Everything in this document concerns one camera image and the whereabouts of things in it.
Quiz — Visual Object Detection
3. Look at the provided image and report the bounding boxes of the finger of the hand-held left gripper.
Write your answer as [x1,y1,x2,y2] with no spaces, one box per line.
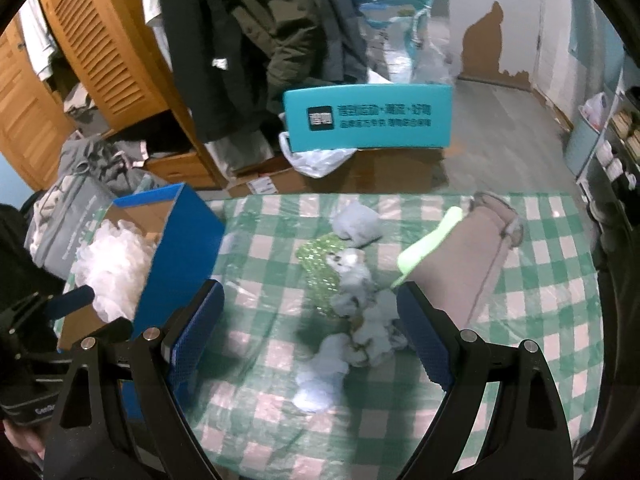
[44,285,96,319]
[75,319,134,349]

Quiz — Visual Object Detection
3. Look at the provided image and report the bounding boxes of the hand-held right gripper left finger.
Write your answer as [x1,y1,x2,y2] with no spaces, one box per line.
[44,279,226,480]

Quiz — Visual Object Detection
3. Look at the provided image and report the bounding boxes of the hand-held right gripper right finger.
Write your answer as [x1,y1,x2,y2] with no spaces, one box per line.
[395,281,573,480]

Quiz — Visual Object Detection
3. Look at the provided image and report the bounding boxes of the grey white plush toy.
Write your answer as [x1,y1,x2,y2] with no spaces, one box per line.
[347,290,413,368]
[292,332,351,413]
[327,247,376,318]

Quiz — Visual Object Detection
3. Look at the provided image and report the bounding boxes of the blue cardboard box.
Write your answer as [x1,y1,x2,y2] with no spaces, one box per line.
[57,183,226,356]

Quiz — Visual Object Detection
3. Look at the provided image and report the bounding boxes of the light green cloth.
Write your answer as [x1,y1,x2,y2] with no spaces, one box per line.
[392,206,463,291]

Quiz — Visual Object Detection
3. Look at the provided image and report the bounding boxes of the green bubble wrap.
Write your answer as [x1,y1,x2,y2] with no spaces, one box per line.
[295,232,351,318]

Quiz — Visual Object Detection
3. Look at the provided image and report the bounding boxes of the green checked tablecloth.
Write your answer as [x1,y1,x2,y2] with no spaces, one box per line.
[60,192,601,480]

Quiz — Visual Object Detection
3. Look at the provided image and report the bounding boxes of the grey clothes pile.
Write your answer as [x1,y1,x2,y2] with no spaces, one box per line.
[25,170,171,281]

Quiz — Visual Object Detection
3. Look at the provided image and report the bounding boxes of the dark cloth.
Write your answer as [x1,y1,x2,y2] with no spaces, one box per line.
[0,204,66,306]

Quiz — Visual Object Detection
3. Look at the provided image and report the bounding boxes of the grey hoodie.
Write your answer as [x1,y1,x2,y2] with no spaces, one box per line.
[59,135,151,186]

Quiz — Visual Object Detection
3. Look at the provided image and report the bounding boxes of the flattened cardboard with label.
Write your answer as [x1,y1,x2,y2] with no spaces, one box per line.
[225,155,311,197]

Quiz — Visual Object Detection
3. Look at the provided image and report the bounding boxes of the brown cardboard box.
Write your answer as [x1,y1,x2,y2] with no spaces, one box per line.
[345,146,445,193]

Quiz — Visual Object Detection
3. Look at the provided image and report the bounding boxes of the teal cardboard box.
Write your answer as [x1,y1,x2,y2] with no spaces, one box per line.
[282,82,453,153]

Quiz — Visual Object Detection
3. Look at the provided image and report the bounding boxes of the wooden louvred wardrobe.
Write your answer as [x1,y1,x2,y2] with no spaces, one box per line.
[0,0,221,191]

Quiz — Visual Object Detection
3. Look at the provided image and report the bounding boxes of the light blue bin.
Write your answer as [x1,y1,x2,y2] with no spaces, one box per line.
[565,105,601,178]

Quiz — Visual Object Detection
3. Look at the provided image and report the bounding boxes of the white hanging garment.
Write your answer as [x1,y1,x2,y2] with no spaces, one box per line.
[20,0,61,81]

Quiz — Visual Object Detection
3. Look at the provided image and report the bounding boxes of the shoe rack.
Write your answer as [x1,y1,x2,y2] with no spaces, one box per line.
[575,50,640,261]

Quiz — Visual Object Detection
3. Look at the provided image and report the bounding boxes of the black hanging jacket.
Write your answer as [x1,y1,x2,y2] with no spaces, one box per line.
[155,0,281,143]

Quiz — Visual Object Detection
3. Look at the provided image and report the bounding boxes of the small white plastic bag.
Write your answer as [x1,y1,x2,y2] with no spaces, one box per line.
[580,91,611,131]

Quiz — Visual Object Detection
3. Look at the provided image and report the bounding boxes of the white hanging shirt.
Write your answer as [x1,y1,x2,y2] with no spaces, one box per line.
[120,0,173,56]

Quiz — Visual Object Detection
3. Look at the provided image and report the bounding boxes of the clear bag with blue packaging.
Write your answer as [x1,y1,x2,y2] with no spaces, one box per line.
[355,0,456,86]

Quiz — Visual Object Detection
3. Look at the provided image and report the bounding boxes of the olive hanging jacket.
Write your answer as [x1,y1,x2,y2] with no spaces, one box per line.
[220,0,361,111]

